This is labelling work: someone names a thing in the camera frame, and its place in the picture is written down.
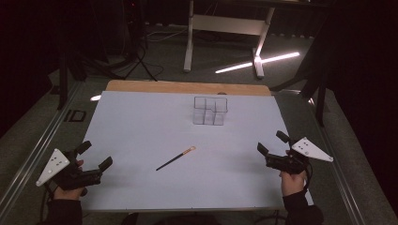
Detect right hand-held gripper cable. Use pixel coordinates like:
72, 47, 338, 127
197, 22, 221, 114
303, 161, 314, 192

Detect white floor cable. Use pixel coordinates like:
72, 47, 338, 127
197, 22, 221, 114
144, 28, 190, 44

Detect metal floor rail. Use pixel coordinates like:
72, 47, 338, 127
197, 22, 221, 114
308, 97, 368, 225
0, 80, 83, 216

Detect white light strip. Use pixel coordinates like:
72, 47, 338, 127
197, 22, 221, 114
214, 52, 301, 75

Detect white desk frame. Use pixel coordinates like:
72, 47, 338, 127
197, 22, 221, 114
183, 0, 277, 80

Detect hand-held gripper cable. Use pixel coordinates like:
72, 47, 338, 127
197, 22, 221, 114
38, 183, 55, 223
303, 161, 314, 192

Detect black floor cables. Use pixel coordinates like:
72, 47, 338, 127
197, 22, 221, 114
74, 43, 165, 83

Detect black floor socket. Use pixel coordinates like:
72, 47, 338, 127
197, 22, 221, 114
63, 109, 87, 123

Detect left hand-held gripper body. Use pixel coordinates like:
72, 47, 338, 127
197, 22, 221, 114
35, 148, 103, 191

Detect black metal stand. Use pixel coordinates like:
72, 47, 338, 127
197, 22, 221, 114
56, 46, 69, 111
270, 18, 332, 128

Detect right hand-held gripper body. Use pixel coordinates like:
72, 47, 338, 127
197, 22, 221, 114
265, 137, 334, 175

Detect black computer tower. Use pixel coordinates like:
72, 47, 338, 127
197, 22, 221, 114
122, 0, 146, 61

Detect person's left hand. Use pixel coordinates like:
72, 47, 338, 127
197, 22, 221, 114
53, 159, 88, 202

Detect white table mat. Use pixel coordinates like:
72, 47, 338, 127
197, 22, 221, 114
80, 90, 314, 212

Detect person's right hand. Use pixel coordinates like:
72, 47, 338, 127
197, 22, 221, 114
279, 170, 310, 198

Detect clear plastic organizer box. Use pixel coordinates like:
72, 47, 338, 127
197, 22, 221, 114
192, 96, 228, 127

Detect black chopstick with patterned end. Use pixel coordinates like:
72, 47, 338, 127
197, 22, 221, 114
155, 145, 197, 173

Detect left hand-held gripper cable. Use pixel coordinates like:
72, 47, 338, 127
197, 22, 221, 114
38, 183, 55, 223

